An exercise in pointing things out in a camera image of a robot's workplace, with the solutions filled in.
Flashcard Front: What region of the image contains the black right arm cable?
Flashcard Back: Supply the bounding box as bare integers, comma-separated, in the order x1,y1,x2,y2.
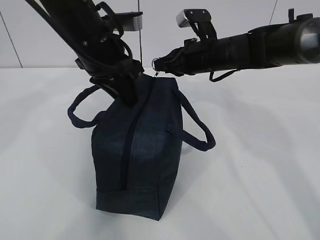
208,69,242,83

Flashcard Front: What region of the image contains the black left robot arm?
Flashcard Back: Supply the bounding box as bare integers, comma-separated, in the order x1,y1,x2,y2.
27,0,144,107

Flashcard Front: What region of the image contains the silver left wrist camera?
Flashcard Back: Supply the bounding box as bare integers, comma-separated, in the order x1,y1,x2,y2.
101,11,143,32

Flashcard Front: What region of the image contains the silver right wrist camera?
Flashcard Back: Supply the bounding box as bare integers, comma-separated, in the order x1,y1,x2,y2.
175,8,218,41

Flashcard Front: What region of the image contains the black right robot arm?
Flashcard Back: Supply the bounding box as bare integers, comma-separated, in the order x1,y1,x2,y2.
152,8,320,82

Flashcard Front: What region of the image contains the navy blue fabric bag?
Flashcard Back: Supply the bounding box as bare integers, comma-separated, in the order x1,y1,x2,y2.
67,74,216,221

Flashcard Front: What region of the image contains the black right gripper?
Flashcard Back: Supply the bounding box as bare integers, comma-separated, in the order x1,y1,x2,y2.
153,38,213,76

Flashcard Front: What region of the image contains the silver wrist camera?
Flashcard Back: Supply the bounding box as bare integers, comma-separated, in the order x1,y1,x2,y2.
175,8,218,41
101,11,143,32

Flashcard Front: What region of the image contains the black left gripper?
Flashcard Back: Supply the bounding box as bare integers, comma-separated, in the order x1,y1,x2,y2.
75,58,144,106

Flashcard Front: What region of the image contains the silver zipper pull ring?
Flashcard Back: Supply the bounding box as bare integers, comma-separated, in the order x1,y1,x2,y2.
151,57,161,78

